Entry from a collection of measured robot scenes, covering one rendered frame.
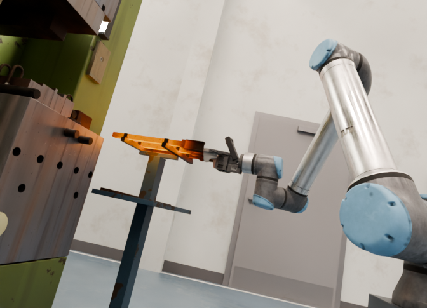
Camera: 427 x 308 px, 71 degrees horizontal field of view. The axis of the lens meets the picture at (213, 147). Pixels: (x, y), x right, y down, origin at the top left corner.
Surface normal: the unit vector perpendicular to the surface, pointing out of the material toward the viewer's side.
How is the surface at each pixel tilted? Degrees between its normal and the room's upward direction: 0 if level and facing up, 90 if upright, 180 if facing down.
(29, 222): 90
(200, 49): 90
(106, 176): 90
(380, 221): 94
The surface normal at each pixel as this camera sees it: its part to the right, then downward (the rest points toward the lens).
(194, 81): -0.01, -0.23
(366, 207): -0.90, -0.21
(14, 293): 0.96, 0.16
